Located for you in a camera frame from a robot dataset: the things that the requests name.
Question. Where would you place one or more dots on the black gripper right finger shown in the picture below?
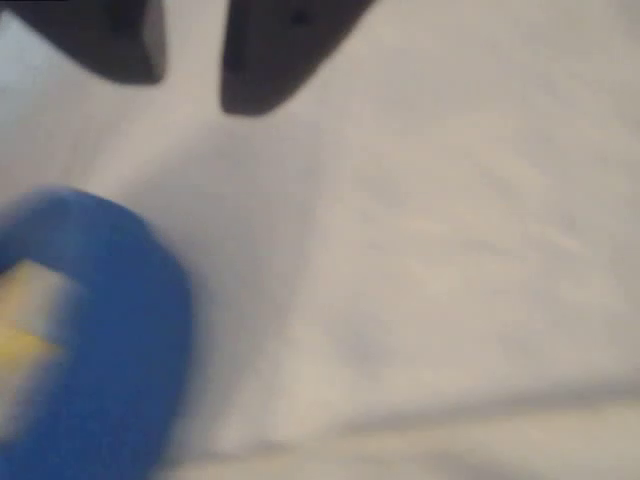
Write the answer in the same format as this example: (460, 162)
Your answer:
(270, 55)

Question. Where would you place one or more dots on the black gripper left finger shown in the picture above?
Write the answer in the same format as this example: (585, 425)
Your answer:
(100, 35)

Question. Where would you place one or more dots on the blue plastic bowl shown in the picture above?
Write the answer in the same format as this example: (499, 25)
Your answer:
(125, 325)

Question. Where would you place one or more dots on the plain white cloth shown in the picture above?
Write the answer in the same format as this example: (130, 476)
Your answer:
(425, 250)

